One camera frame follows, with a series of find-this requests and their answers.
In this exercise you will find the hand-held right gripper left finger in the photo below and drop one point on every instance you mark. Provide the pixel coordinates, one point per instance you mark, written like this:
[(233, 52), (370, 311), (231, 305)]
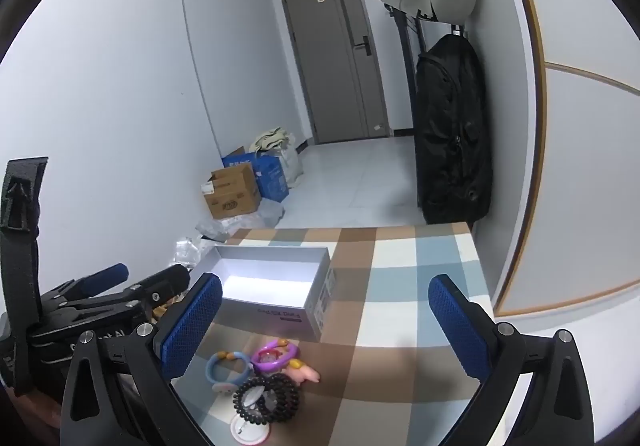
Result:
[(192, 326)]

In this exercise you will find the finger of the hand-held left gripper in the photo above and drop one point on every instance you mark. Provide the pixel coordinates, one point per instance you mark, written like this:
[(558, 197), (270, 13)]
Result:
[(167, 278), (105, 276)]

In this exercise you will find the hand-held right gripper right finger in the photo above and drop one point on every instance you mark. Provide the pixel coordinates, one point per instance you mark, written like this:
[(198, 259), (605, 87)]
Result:
[(457, 331)]

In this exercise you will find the grey cardboard box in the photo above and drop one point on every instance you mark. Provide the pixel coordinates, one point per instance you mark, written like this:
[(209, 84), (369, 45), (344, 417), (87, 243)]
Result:
[(280, 316)]

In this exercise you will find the clear plastic wrapping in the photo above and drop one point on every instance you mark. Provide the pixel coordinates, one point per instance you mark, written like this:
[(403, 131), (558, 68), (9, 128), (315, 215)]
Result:
[(187, 251)]

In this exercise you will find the checked tablecloth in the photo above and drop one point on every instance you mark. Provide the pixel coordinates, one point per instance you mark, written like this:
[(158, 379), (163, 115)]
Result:
[(400, 276)]

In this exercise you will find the grey plastic bag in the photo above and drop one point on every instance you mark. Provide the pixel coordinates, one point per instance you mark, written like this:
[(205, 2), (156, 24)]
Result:
[(240, 223)]

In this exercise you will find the brown cardboard box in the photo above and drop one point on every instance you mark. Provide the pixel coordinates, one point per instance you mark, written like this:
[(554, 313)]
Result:
[(232, 193)]

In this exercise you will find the blue cardboard box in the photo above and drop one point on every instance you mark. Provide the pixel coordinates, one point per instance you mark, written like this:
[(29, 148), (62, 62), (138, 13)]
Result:
[(272, 175)]

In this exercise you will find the white plastic bag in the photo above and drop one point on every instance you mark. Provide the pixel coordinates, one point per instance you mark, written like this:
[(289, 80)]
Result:
[(292, 165)]

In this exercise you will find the beige cloth bundle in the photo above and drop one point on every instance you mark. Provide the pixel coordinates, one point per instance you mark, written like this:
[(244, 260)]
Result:
[(270, 139)]

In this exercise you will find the black backpack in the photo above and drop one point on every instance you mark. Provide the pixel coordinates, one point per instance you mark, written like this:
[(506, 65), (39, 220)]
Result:
[(450, 135)]

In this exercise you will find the grey door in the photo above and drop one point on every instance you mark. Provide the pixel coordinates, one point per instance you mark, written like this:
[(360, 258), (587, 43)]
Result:
[(330, 65)]

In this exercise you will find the black coat rack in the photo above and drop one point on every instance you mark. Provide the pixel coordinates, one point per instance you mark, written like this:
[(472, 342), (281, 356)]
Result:
[(402, 50)]

